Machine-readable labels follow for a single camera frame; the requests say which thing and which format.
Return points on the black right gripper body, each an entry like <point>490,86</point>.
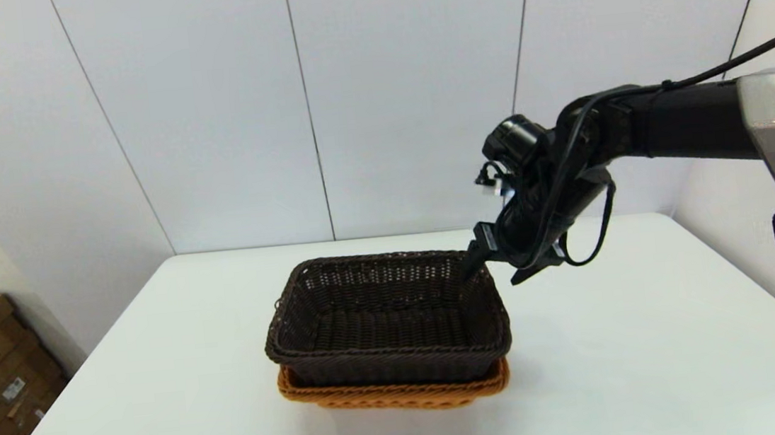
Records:
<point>537,224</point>

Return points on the dark brown wicker basket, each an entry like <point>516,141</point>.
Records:
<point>388,367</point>

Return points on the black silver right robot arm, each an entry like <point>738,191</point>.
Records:
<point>691,121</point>

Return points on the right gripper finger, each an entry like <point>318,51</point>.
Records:
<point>538,270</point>
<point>479,260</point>

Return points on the orange wicker basket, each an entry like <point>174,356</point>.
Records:
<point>390,397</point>

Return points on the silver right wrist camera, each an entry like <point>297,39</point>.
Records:
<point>498,182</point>

